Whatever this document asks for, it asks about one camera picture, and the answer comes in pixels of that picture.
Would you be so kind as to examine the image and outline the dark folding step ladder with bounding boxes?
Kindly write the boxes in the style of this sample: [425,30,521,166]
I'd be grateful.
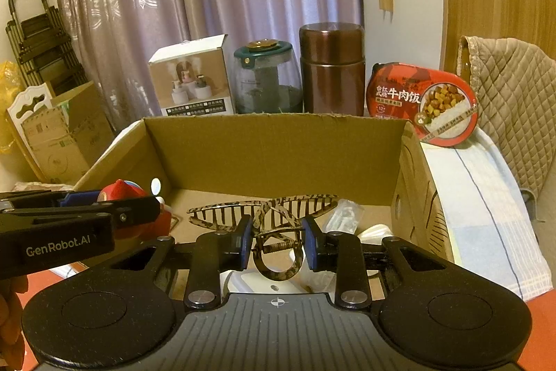
[5,0,88,91]

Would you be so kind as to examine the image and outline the red instant meal bowl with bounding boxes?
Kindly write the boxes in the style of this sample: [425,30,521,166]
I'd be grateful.
[366,62,479,148]

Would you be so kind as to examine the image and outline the glass jar with green lid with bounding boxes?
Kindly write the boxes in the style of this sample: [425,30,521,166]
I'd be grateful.
[233,38,303,115]

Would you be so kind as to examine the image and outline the large cardboard box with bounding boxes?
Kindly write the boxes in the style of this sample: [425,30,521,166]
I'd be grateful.
[72,112,457,298]

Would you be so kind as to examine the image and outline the red blue cat toy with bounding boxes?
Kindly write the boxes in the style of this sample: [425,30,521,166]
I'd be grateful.
[99,178,171,240]

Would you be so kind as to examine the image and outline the taped cardboard box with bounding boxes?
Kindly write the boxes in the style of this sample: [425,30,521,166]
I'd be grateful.
[17,82,116,184]

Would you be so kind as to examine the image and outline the red printed mat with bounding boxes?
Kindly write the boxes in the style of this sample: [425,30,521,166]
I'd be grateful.
[0,253,556,371]

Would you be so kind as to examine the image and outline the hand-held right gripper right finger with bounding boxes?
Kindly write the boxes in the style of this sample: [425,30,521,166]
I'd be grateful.
[301,217,446,311]

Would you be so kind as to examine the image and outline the person's left hand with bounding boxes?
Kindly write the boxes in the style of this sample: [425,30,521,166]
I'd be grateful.
[0,272,30,371]

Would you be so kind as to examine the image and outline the brown metal canister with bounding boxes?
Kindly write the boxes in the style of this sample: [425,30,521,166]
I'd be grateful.
[299,22,366,116]

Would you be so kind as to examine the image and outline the white product box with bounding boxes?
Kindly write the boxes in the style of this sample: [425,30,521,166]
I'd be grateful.
[148,34,236,117]

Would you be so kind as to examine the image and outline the white carved board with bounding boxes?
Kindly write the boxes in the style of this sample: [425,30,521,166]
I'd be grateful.
[6,82,55,128]

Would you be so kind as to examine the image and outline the striped pastel cloth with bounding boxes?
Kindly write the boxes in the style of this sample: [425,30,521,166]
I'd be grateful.
[420,127,550,302]

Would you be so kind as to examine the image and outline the yellow plastic bag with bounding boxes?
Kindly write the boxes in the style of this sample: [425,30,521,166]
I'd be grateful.
[0,60,24,154]

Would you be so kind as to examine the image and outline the beige quilted chair cover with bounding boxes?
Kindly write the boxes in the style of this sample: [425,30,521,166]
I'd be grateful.
[458,35,556,200]

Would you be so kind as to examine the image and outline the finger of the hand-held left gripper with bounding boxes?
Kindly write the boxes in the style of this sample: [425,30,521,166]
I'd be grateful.
[0,195,161,230]
[0,189,104,210]

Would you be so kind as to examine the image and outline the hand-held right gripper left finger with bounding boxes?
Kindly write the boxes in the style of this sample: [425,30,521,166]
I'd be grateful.
[111,216,255,311]

